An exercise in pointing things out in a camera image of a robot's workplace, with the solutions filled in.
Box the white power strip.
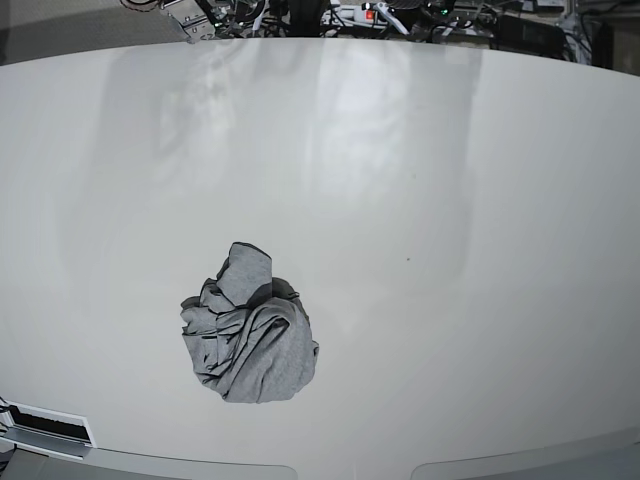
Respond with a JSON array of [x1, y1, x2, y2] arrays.
[[320, 1, 496, 36]]

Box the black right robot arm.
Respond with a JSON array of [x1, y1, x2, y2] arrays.
[[120, 0, 267, 44]]

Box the black power adapter box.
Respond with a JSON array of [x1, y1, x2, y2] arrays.
[[494, 16, 566, 56]]

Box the grey t-shirt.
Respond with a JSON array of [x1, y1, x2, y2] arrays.
[[181, 242, 320, 404]]

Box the tangled black cables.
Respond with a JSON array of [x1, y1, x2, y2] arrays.
[[224, 0, 351, 39]]

